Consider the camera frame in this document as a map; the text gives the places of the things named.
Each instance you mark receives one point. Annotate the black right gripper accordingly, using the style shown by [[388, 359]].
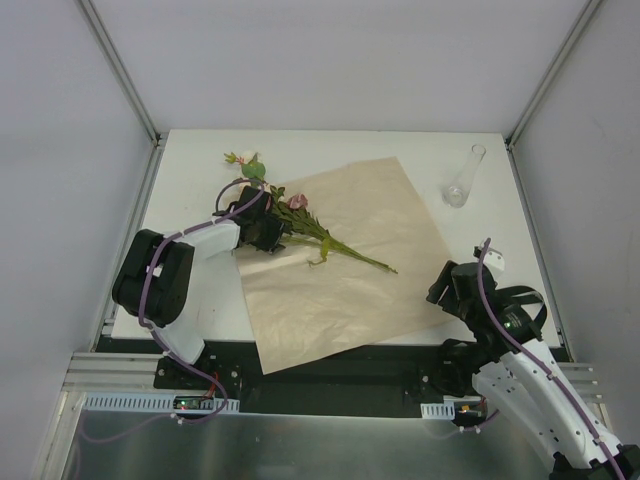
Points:
[[441, 285]]

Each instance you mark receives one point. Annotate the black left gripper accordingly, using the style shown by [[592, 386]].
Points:
[[270, 232]]

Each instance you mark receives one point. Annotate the pink flowers green leaves bunch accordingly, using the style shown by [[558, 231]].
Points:
[[300, 220]]

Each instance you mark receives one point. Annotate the peach wrapping paper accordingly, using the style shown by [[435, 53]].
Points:
[[303, 307]]

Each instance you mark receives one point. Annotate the black printed ribbon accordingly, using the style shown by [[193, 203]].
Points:
[[513, 316]]

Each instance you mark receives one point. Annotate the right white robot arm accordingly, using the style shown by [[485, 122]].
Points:
[[509, 364]]

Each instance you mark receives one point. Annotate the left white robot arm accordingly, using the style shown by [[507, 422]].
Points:
[[161, 275]]

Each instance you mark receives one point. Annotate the clear glass vase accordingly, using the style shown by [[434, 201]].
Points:
[[457, 192]]

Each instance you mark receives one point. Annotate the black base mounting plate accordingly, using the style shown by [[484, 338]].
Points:
[[383, 381]]

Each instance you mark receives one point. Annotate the right white cable duct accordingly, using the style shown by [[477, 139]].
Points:
[[438, 411]]

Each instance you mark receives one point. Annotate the white cable duct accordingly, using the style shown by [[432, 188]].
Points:
[[159, 403], [438, 411]]

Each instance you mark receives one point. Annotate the left aluminium frame post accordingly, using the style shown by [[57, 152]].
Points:
[[106, 45]]

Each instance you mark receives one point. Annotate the front aluminium rail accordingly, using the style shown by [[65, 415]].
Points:
[[121, 372]]

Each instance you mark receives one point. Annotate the left white cable duct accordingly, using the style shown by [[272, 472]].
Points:
[[159, 403]]

